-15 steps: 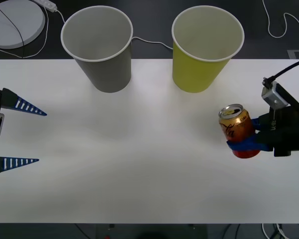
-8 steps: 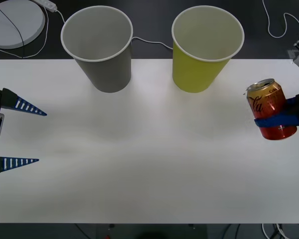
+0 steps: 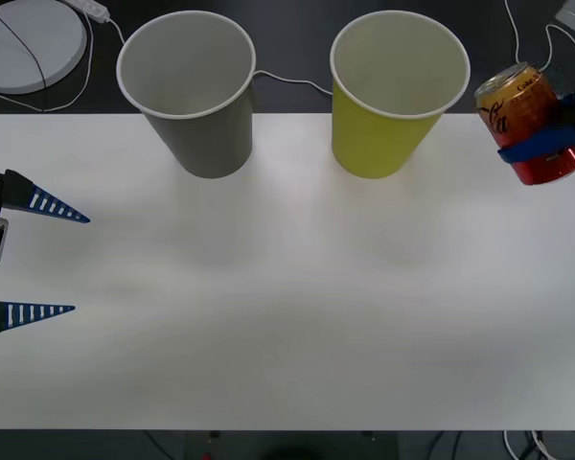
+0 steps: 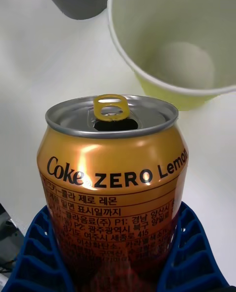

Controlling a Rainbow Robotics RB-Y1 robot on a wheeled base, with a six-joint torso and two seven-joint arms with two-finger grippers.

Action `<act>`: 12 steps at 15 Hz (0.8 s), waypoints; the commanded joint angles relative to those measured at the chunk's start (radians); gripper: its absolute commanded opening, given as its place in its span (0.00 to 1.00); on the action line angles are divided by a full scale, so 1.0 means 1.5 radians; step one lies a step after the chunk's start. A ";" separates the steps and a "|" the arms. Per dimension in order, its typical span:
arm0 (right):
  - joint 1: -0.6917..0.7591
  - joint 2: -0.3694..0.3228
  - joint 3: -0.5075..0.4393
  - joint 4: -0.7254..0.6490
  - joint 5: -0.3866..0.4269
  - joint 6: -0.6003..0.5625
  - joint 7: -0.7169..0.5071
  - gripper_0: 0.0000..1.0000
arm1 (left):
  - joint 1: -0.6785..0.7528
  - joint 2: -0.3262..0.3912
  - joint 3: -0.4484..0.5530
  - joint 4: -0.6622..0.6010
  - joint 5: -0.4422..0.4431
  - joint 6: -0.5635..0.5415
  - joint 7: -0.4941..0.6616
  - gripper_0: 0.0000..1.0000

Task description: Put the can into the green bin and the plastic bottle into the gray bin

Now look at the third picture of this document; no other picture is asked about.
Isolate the round pale grey disc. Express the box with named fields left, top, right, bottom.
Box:
left=0, top=0, right=89, bottom=95

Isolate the grey plastic waste bin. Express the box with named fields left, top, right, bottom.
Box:
left=116, top=11, right=257, bottom=181

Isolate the thin black cable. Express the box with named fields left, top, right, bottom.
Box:
left=0, top=7, right=49, bottom=114

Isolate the black robot torso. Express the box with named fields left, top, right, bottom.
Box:
left=184, top=429, right=399, bottom=460

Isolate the yellow-green plastic waste bin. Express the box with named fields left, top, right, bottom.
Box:
left=329, top=10, right=472, bottom=181

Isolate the white cable under table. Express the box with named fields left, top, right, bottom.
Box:
left=502, top=429, right=557, bottom=460

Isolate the looping white cable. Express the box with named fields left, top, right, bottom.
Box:
left=0, top=0, right=95, bottom=113

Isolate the white power strip cable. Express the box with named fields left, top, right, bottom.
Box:
left=105, top=16, right=335, bottom=96

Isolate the white power strip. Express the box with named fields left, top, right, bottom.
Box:
left=64, top=0, right=110, bottom=23

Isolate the red and gold drink can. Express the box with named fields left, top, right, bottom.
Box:
left=473, top=60, right=575, bottom=187

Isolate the winding white cable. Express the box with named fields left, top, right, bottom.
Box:
left=504, top=0, right=575, bottom=73

